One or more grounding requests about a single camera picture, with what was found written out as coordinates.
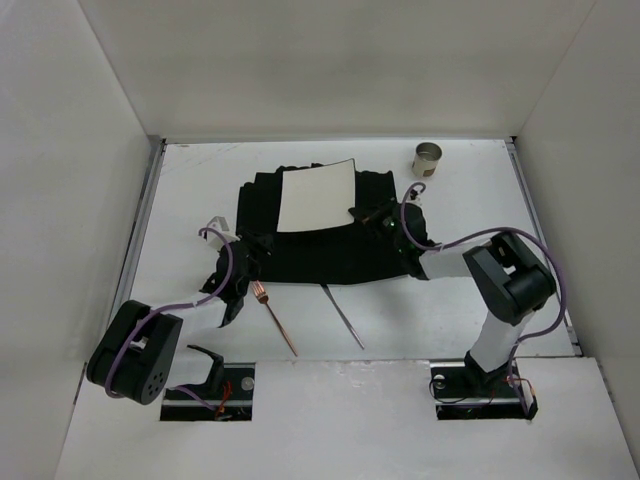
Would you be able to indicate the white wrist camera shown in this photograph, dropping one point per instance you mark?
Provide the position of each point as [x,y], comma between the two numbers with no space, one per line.
[414,198]
[216,229]

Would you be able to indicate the silver table knife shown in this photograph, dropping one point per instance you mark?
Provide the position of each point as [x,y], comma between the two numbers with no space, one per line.
[343,316]

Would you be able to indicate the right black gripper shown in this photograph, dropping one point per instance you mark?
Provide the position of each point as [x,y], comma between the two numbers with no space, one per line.
[382,218]

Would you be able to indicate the white cup with brown band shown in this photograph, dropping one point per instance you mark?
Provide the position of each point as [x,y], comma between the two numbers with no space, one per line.
[426,158]

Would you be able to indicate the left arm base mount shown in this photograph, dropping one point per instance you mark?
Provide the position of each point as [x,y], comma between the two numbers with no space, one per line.
[203,387]

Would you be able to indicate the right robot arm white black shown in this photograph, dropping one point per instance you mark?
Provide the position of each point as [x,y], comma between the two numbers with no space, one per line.
[512,281]

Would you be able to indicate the copper fork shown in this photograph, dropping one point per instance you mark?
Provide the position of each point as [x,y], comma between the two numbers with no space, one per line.
[262,297]

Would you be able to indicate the black cloth placemat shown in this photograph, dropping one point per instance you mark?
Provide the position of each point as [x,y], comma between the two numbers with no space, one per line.
[345,255]

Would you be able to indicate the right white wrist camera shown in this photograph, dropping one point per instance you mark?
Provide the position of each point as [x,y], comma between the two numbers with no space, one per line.
[414,198]

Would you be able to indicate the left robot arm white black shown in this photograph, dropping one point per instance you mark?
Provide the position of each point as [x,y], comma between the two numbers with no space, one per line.
[134,357]

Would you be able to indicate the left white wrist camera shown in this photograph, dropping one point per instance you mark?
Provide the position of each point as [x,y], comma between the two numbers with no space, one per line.
[216,229]

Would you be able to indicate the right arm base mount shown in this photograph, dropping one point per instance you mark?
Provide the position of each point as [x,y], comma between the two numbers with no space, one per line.
[462,393]

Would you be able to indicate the white square plate black rim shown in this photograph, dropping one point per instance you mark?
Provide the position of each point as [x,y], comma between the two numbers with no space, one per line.
[317,198]

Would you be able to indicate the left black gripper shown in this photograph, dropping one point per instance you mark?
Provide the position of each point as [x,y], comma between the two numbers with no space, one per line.
[248,245]

